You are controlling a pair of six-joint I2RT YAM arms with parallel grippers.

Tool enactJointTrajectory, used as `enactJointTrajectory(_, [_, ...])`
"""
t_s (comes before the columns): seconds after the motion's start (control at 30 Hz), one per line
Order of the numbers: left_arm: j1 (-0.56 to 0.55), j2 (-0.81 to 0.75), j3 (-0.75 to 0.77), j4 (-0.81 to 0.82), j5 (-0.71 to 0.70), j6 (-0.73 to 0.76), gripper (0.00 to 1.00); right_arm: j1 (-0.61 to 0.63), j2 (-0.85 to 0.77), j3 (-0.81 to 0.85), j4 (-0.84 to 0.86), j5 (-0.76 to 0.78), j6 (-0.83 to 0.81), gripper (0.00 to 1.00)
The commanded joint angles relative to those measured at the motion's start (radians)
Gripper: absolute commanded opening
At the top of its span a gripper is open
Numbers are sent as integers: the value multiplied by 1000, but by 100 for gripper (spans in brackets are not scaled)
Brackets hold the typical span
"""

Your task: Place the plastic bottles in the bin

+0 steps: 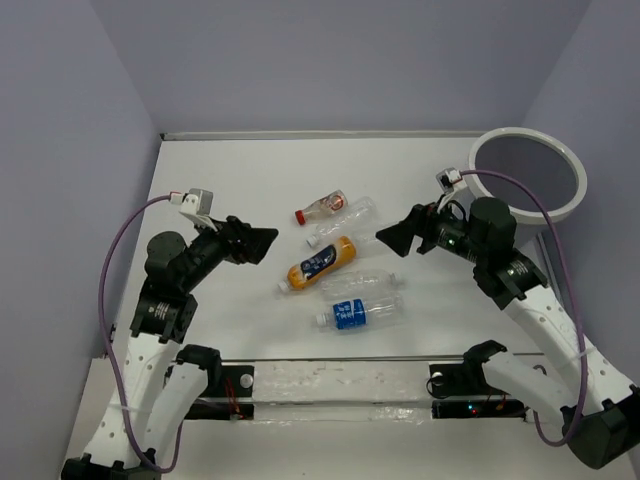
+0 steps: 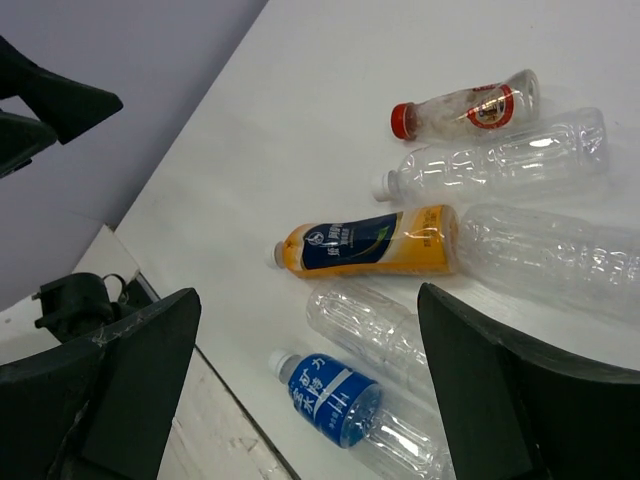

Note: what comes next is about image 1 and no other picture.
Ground blue label water bottle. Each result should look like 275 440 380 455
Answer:
314 293 404 332

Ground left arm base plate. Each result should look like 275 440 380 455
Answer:
185 363 255 421

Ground white round bin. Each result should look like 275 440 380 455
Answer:
467 127 588 227

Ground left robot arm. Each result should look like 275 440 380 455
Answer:
61 216 278 479

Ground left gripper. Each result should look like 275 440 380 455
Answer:
180 212 278 290

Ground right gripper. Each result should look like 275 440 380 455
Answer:
374 193 486 264

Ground orange juice bottle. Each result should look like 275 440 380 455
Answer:
278 236 357 293

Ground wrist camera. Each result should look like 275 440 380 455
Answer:
436 168 463 194
169 188 215 229

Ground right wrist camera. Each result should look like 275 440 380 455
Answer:
436 168 463 194

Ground small red-cap bottle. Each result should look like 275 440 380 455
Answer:
294 190 348 226

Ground clear crushed bottle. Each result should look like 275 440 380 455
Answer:
319 269 406 300

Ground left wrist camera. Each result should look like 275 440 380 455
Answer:
169 188 215 229

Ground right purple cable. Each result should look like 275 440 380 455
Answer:
459 168 589 447

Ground clear bottle white cap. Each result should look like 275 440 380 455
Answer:
305 197 378 248

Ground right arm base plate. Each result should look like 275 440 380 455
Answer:
425 363 529 420

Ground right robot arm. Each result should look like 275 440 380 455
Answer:
376 197 639 469

